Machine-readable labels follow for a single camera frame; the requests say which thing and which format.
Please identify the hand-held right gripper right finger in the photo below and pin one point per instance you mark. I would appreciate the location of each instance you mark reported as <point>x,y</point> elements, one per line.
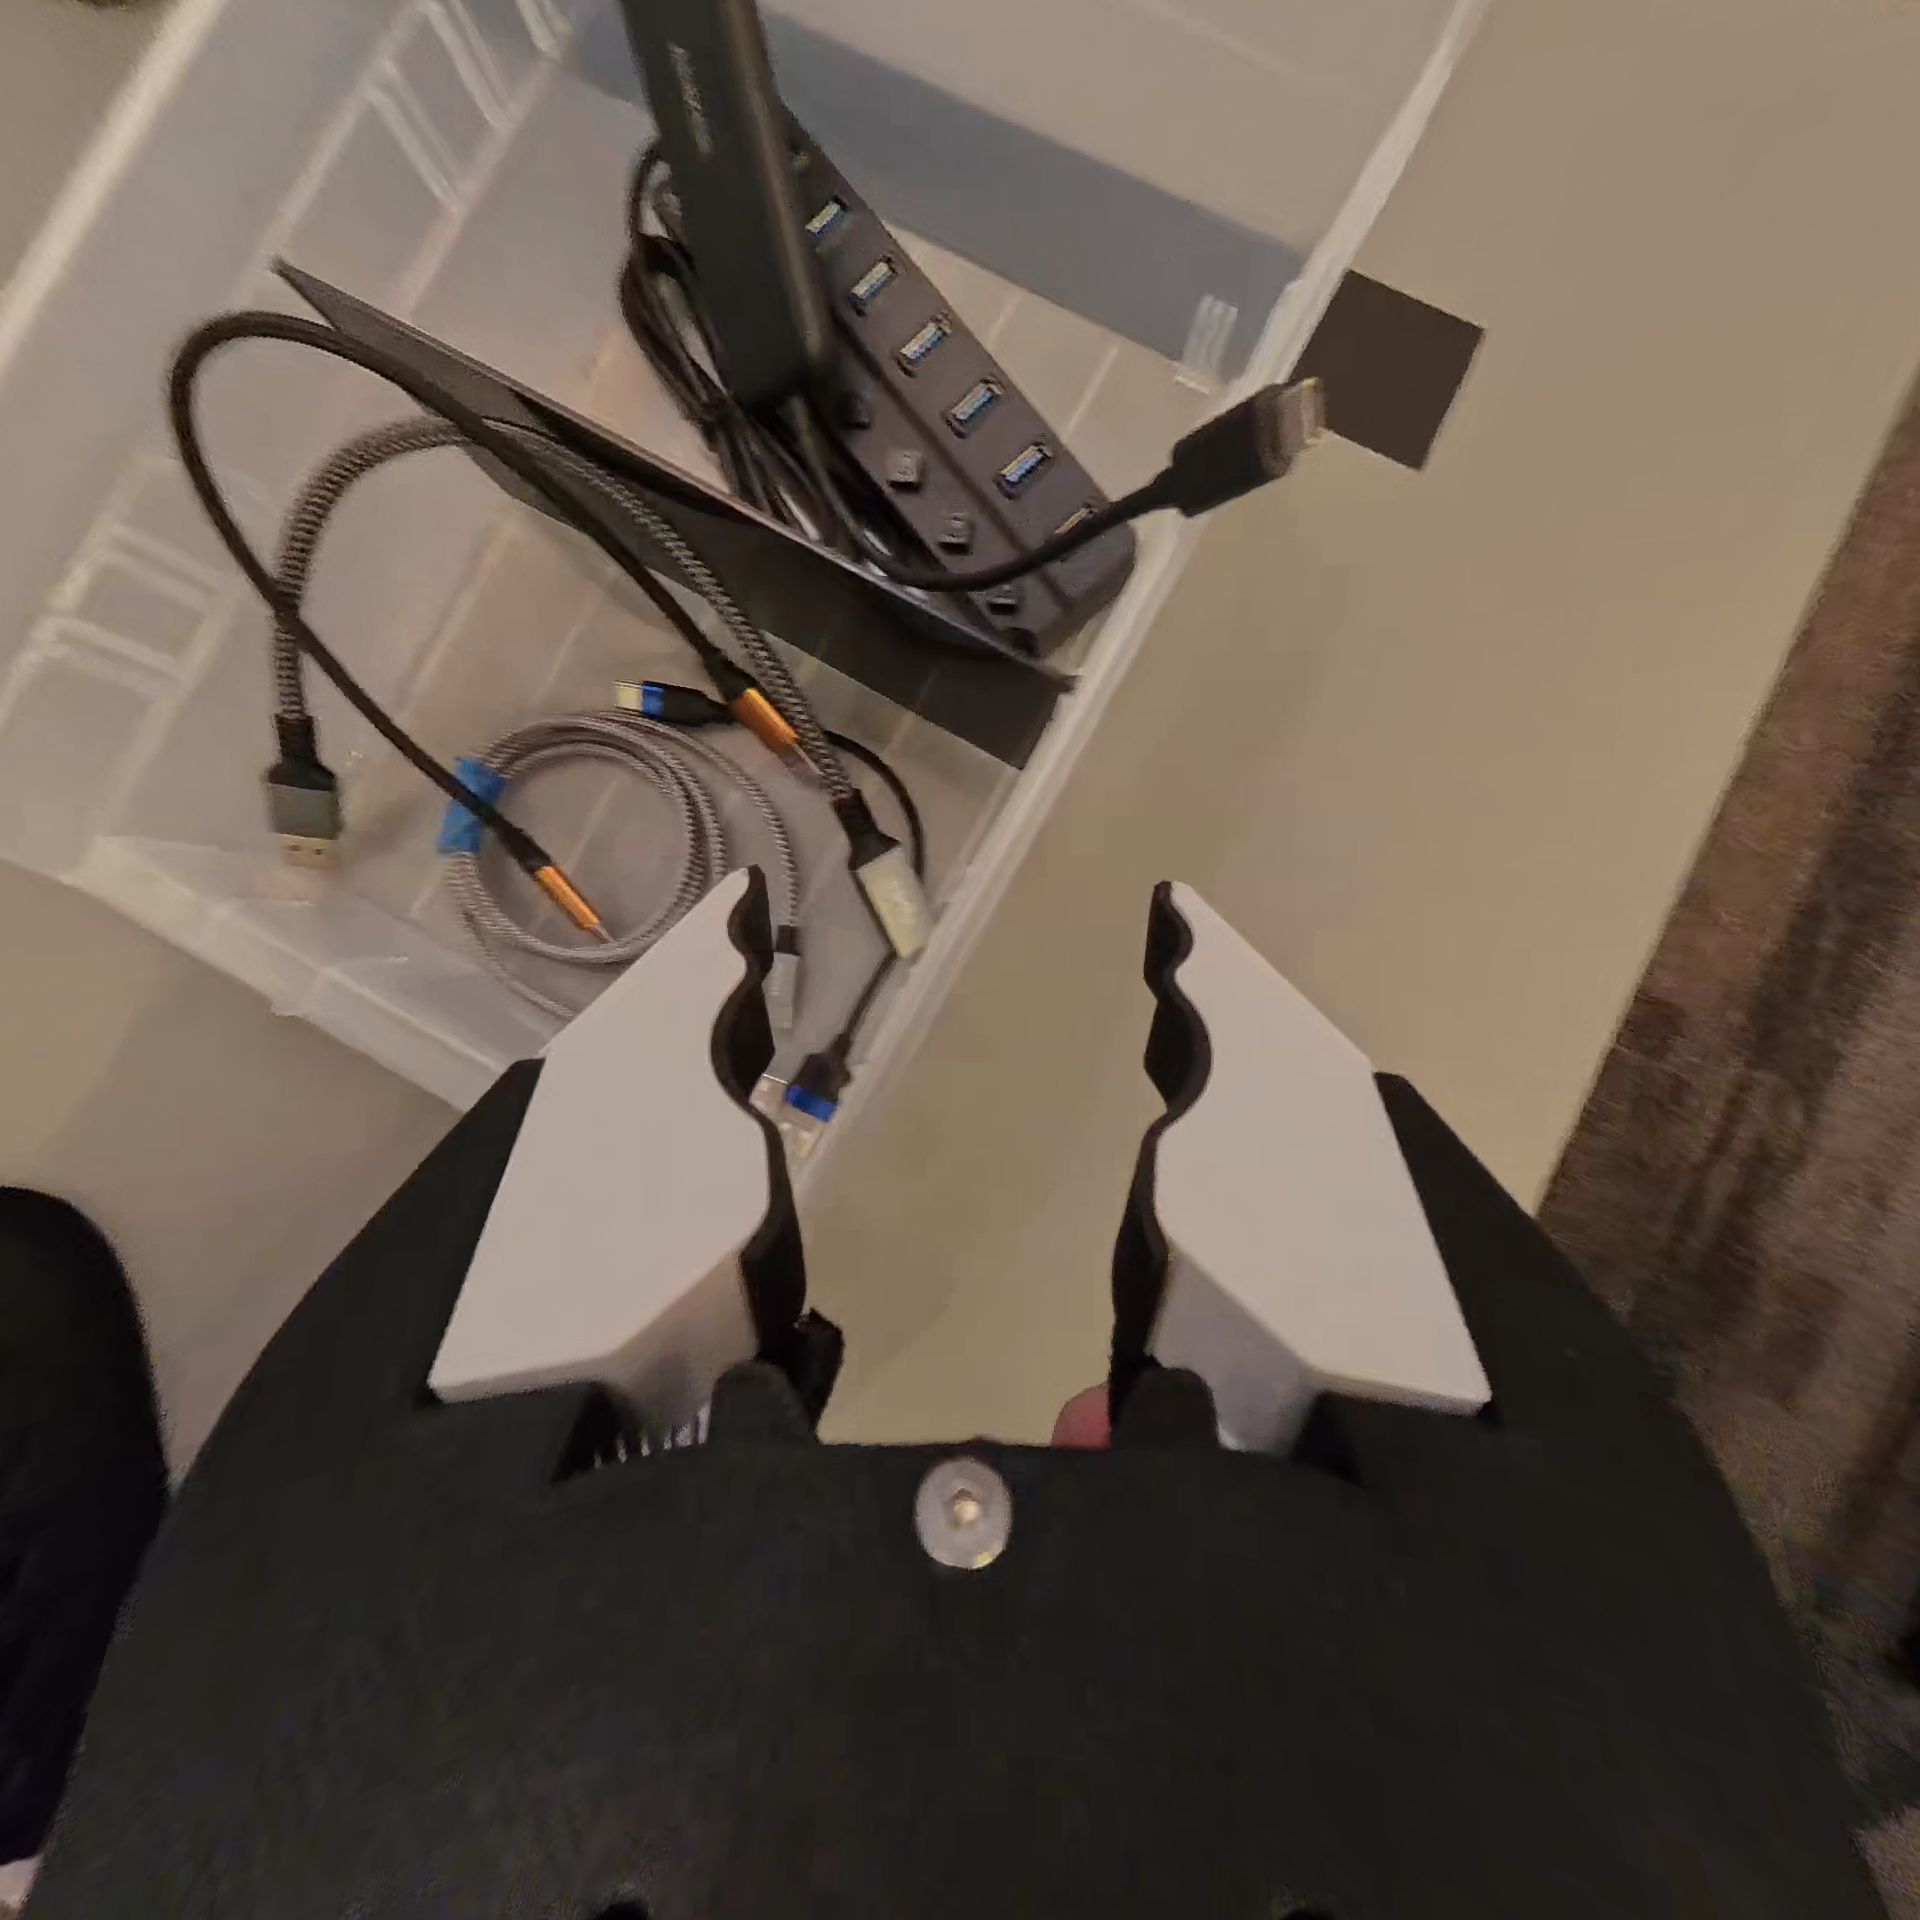
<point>1319,1200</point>

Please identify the clear acrylic box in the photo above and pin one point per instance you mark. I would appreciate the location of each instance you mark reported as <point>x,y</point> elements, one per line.
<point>225,225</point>

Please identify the black seven-port usb hub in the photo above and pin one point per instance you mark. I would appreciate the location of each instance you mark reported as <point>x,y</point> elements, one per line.
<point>960,406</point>

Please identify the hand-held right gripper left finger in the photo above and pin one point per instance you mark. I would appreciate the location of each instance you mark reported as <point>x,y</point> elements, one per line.
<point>616,1200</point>

